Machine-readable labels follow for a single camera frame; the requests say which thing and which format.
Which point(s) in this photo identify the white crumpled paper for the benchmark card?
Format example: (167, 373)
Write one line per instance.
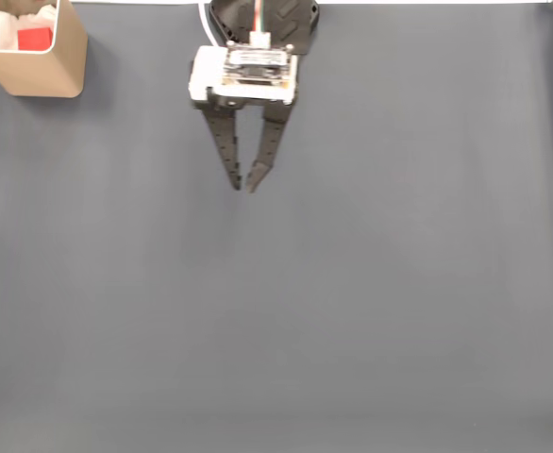
(5, 28)

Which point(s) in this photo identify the dark blue-grey mat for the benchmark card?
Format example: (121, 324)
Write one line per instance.
(352, 283)

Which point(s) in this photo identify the red cube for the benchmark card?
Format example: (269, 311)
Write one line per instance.
(35, 38)

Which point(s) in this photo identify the white camera module board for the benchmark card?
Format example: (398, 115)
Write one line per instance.
(210, 71)

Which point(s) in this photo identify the beige box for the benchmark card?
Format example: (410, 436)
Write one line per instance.
(45, 71)

